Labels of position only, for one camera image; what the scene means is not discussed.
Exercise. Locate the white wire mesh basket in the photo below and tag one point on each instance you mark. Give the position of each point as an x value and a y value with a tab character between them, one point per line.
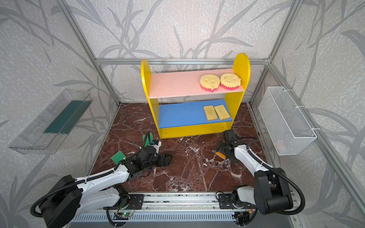
289	130

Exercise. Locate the yellow rectangular sponge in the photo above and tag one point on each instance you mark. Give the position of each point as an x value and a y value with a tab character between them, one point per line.
222	112

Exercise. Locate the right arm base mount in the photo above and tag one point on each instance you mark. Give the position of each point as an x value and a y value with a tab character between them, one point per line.
228	202

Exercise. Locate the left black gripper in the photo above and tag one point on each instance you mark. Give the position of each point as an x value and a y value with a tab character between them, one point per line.
161	159

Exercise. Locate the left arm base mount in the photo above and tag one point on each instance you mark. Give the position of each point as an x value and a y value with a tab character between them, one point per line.
130	202

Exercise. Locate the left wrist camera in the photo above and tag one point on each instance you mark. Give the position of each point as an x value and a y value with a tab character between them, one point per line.
155	142

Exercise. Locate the yellow smiley sponge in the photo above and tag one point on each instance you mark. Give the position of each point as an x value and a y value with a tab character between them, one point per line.
230	81
210	82

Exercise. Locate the green circuit board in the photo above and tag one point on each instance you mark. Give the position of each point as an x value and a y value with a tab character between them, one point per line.
122	216

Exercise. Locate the clear plastic wall bin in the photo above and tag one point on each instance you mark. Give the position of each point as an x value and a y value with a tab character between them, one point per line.
48	131

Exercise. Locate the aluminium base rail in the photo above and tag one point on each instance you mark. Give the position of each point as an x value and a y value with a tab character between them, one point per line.
172	207

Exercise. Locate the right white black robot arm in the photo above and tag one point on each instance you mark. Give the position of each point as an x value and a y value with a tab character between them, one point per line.
273	191

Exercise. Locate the yellow pink blue shelf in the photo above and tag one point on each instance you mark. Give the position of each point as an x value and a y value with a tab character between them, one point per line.
189	119

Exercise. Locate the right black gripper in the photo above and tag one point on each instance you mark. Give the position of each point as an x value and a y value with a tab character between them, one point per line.
224	148

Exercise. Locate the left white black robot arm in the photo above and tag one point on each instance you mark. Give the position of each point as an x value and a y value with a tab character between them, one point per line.
71	197

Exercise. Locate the orange sponge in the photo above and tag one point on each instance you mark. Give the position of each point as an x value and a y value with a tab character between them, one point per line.
221	155

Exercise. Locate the green sponge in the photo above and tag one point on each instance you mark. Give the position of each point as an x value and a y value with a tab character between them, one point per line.
147	139
118	157

